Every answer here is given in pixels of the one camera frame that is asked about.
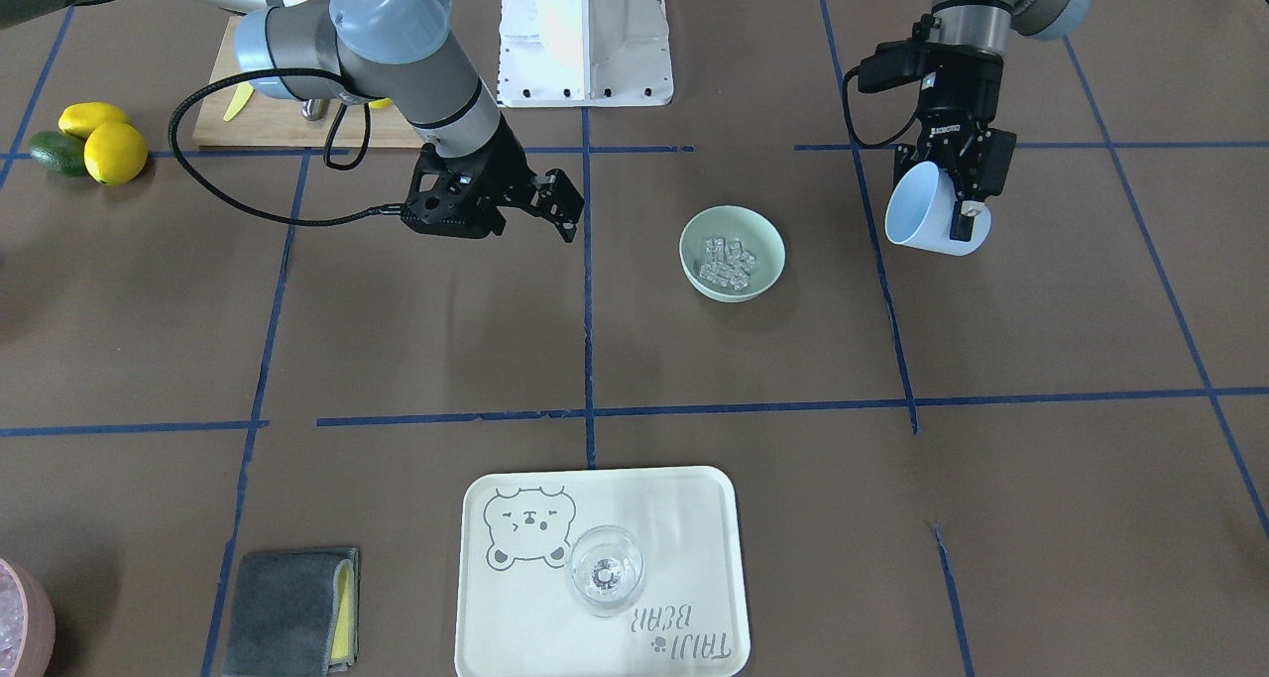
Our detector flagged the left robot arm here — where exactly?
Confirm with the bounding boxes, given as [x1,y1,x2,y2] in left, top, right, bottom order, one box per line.
[884,0,1091,257]

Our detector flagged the wooden cutting board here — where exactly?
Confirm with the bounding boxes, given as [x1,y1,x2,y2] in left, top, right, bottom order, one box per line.
[192,17,421,150]

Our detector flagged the light green bowl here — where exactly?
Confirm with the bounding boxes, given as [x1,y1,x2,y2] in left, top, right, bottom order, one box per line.
[678,204,787,304]

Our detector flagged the light blue plastic cup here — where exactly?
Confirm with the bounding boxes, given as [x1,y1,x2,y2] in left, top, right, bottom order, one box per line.
[884,161,992,257]

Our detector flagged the yellow plastic knife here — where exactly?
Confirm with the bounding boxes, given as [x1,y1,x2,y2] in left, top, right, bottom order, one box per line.
[222,83,255,123]

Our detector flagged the yellow lemon lower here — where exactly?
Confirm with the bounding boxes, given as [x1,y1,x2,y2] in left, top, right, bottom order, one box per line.
[82,122,148,185]

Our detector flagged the yellow lemon upper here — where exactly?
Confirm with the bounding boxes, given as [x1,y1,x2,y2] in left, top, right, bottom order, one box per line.
[58,100,131,141]

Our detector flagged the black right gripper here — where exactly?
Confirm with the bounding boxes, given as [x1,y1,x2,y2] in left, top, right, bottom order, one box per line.
[404,127,586,243]

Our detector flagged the cream bear tray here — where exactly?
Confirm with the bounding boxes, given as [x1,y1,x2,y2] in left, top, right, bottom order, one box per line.
[454,466,751,676]

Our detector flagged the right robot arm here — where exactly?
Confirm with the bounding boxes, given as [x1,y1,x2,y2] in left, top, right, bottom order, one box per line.
[3,0,585,243]

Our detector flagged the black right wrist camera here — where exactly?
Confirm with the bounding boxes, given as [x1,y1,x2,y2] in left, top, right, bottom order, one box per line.
[401,185,499,239]

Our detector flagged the green avocado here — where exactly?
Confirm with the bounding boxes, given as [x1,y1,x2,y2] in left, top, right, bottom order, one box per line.
[29,131,89,178]

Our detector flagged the yellow lemon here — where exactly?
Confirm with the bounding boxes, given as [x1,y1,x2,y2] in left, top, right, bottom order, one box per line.
[82,122,148,185]
[58,100,131,141]

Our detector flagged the grey yellow folded cloth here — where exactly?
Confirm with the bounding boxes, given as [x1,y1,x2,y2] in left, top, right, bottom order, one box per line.
[222,546,360,676]

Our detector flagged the pink bowl of ice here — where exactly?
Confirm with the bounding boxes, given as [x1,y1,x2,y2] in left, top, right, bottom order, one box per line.
[1,559,56,676]

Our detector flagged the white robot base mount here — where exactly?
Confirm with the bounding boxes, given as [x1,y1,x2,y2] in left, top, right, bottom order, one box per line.
[496,0,675,108]

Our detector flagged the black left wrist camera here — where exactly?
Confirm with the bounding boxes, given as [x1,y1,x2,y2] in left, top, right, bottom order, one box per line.
[857,39,930,94]

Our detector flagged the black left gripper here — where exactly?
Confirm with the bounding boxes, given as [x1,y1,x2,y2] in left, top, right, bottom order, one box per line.
[892,48,1018,243]

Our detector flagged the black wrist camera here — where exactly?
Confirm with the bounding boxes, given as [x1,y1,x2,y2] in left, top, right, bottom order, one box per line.
[401,185,499,239]
[857,39,930,94]

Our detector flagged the clear wine glass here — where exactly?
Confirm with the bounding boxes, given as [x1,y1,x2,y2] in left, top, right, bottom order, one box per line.
[567,525,646,619]

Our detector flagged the clear ice cubes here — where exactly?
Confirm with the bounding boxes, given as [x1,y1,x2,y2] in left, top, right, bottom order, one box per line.
[697,236,758,292]

